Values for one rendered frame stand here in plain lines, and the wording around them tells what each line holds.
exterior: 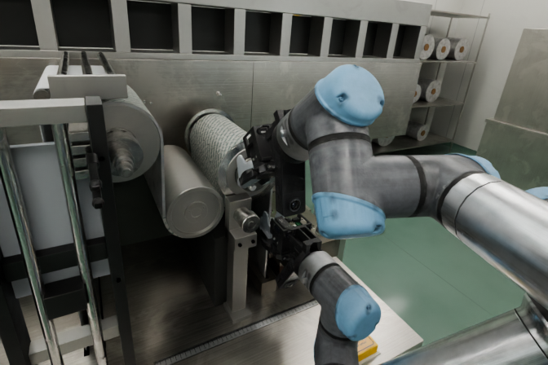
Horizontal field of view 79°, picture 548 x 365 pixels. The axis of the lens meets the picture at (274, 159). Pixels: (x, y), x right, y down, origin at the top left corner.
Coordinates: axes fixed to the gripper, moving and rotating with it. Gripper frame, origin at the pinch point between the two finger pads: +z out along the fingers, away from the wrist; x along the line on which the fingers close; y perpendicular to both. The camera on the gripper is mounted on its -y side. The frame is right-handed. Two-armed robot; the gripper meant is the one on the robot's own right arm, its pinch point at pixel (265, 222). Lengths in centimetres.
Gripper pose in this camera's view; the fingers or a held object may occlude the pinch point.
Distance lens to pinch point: 83.4
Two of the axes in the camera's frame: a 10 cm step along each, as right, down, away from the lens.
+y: 0.7, -9.2, -3.8
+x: -8.7, 1.3, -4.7
